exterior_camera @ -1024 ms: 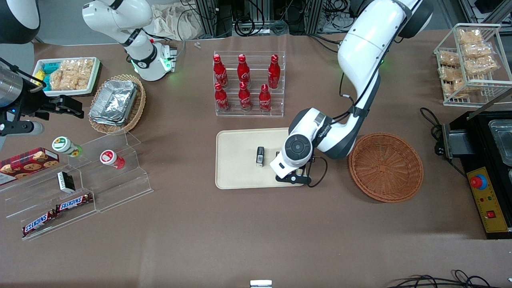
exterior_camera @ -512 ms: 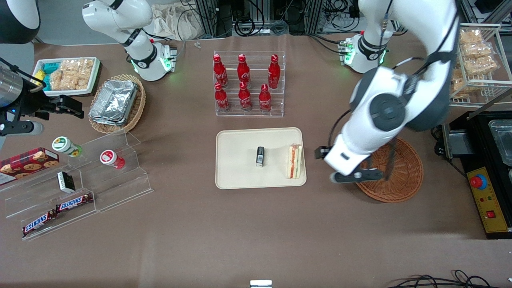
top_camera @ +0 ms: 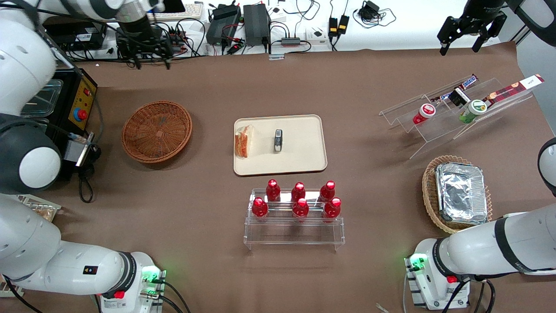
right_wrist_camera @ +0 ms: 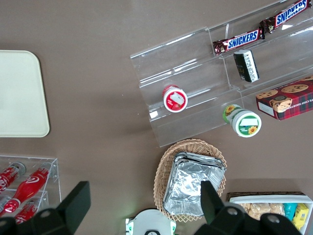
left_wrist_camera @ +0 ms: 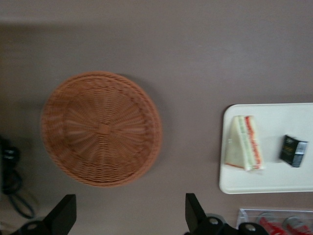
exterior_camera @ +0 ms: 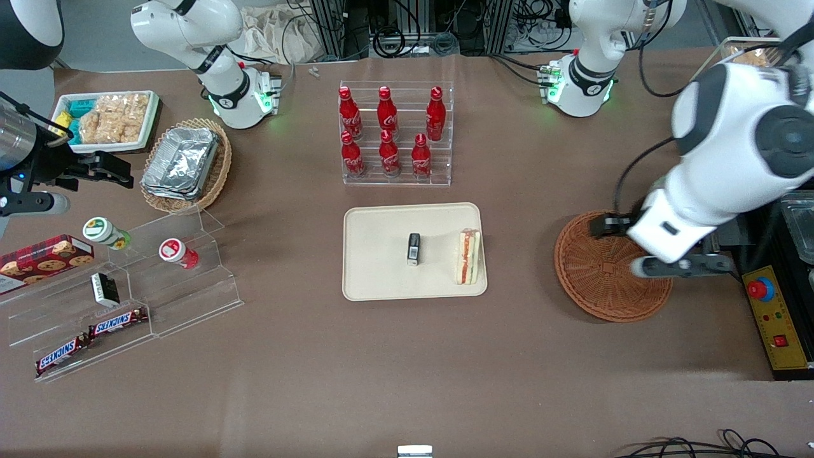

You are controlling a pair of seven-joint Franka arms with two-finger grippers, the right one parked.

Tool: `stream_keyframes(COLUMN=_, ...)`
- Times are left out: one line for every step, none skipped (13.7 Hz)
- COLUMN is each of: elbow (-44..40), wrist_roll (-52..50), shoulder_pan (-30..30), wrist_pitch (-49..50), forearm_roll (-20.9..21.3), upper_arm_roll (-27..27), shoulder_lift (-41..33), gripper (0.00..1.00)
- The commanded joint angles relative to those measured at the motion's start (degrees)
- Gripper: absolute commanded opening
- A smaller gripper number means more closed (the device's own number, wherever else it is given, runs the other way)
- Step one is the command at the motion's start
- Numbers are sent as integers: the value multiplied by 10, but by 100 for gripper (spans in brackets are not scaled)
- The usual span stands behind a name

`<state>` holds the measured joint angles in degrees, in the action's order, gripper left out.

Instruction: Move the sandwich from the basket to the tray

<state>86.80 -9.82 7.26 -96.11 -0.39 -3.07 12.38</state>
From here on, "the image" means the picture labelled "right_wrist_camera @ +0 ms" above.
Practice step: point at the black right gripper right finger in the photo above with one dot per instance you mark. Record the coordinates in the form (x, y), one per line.
(212, 203)

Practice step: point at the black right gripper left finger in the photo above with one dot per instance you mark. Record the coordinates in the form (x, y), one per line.
(73, 200)

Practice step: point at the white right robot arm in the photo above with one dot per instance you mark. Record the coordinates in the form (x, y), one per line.
(151, 222)

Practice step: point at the oval light wicker basket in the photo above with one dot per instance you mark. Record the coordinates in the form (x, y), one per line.
(166, 166)

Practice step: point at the beige plastic tray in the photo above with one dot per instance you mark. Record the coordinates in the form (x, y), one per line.
(19, 98)

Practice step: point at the clear acrylic bottle rack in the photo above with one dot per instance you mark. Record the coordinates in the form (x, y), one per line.
(55, 176)

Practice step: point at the stack of foil containers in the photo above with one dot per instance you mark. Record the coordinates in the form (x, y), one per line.
(185, 181)

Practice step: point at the clear rice cracker bag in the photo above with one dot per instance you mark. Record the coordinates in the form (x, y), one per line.
(272, 209)
(249, 209)

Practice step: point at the red cola bottle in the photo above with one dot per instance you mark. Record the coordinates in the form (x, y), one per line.
(30, 183)
(25, 213)
(9, 177)

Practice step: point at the white rectangular snack container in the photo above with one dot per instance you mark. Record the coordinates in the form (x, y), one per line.
(269, 198)

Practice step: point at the dark wicker mat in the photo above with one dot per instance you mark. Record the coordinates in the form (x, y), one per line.
(269, 193)

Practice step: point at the teal snack packet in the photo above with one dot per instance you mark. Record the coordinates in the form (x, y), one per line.
(289, 210)

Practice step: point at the green sunflower lid cup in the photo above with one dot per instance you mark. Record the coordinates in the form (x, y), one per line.
(245, 123)

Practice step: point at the yellow snack packet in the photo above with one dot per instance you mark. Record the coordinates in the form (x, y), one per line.
(300, 215)

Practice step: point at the red strawberry lid cup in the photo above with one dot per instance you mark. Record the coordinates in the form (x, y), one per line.
(175, 100)

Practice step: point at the red plaid cookie box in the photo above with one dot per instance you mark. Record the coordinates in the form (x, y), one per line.
(291, 102)

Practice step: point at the black white small box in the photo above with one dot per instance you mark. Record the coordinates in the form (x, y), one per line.
(245, 66)

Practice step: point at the clear acrylic tiered shelf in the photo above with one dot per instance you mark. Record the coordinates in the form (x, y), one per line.
(171, 54)

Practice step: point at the Snickers chocolate bar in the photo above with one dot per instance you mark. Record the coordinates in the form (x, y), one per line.
(286, 16)
(240, 41)

